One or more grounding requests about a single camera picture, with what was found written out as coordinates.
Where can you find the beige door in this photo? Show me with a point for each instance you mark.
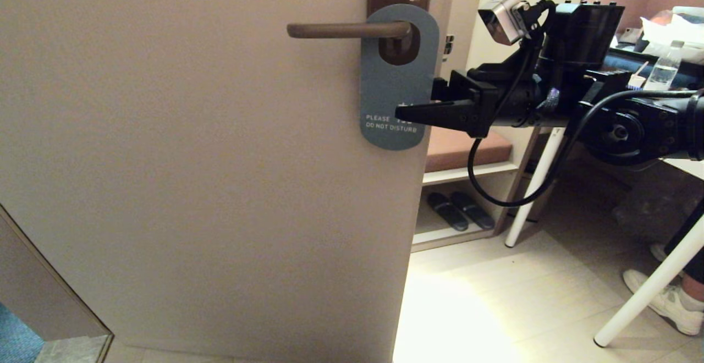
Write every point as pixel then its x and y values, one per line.
pixel 192 159

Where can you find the white table with round legs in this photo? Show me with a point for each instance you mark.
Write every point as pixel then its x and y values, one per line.
pixel 536 187

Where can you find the grey plastic bag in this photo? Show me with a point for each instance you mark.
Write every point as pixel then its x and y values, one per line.
pixel 649 209

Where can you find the brown seat cushion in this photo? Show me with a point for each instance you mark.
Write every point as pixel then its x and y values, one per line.
pixel 467 151

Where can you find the beige waste bin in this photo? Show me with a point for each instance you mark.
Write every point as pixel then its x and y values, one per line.
pixel 542 201

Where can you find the dark grey slipper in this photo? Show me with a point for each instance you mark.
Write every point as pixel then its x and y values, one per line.
pixel 474 209
pixel 446 212

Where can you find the dark blue bag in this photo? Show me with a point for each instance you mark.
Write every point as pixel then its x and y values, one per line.
pixel 621 60

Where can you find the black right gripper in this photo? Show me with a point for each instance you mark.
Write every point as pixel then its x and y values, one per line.
pixel 479 107

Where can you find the leg in black trousers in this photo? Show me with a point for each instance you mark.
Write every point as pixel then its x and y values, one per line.
pixel 693 242

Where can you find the white sneaker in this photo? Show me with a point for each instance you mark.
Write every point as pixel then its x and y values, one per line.
pixel 659 252
pixel 668 305

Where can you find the clear plastic water bottle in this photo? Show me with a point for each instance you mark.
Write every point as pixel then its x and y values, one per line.
pixel 663 71

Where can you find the white plastic bag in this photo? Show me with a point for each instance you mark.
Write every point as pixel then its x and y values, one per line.
pixel 674 30

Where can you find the do-not-disturb door hanger sign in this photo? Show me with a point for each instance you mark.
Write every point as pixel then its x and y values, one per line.
pixel 396 93

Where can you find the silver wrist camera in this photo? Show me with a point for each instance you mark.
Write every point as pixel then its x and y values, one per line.
pixel 503 19

